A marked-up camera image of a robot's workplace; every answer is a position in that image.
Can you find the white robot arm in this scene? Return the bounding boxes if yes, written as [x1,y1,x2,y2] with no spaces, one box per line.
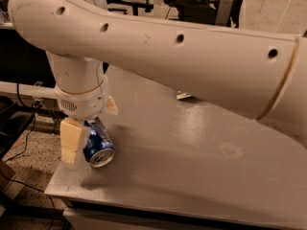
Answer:
[8,0,307,165]

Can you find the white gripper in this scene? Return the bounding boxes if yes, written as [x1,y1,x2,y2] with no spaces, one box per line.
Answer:
[55,78,118,167]

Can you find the right metal glass bracket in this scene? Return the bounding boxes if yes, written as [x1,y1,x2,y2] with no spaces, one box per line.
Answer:
[216,0,233,26]

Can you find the black floor cable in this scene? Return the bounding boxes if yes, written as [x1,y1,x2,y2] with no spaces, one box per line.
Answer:
[0,81,58,230]

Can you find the black office chair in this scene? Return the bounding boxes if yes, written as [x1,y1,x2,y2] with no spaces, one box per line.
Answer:
[164,0,243,28]

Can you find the green chip bag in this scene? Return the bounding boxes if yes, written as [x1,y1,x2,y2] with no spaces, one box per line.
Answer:
[177,91,192,100]

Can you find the blue pepsi can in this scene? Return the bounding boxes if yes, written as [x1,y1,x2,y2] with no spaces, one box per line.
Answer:
[83,118,115,168]

